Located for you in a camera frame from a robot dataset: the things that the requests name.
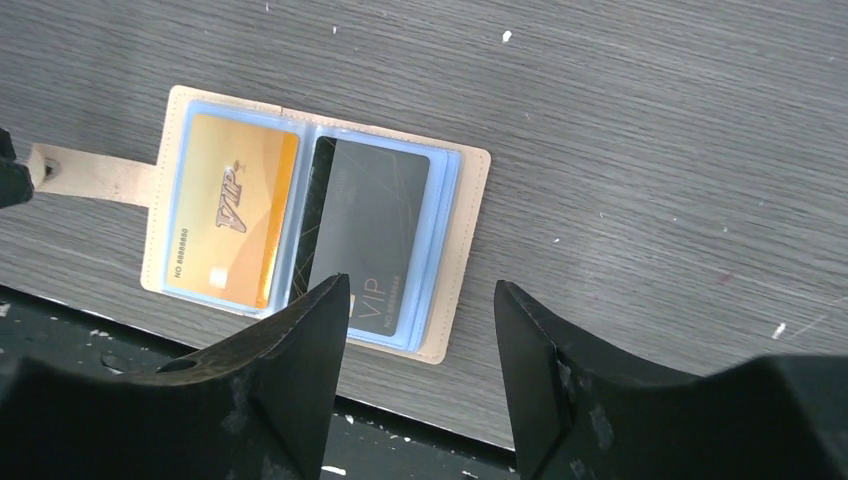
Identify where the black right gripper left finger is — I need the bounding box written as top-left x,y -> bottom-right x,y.
1,274 -> 350,479

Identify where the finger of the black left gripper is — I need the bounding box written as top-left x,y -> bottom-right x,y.
0,129 -> 34,209

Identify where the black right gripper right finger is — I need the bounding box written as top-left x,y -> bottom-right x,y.
494,280 -> 847,479

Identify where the beige leather card holder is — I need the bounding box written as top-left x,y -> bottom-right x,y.
25,85 -> 491,365

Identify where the gold VIP card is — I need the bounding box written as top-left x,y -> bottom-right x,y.
162,108 -> 301,310

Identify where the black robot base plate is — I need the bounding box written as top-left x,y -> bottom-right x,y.
0,284 -> 518,480

